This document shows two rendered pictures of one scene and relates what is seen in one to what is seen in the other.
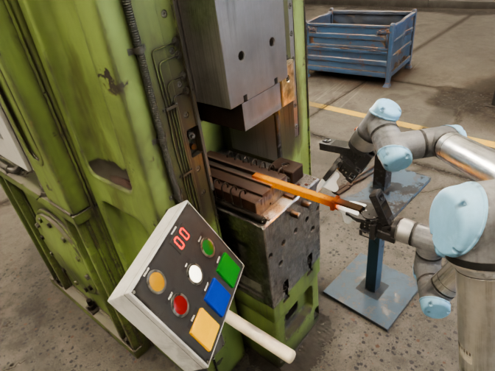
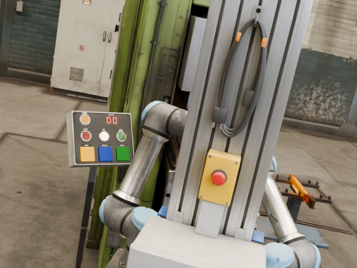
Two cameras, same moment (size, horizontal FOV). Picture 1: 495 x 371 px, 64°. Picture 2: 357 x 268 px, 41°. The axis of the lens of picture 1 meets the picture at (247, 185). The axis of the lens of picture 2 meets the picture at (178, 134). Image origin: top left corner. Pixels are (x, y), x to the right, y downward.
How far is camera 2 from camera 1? 1.81 m
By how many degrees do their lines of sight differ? 37
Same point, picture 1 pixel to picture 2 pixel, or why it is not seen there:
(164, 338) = (70, 141)
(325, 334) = not seen: outside the picture
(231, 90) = (185, 81)
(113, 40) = (145, 33)
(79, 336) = (74, 220)
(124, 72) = (144, 48)
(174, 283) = (91, 127)
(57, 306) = (82, 204)
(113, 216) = not seen: hidden behind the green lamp
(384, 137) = not seen: hidden behind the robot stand
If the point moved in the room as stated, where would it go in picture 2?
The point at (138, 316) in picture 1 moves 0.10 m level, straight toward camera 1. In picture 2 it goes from (69, 125) to (60, 128)
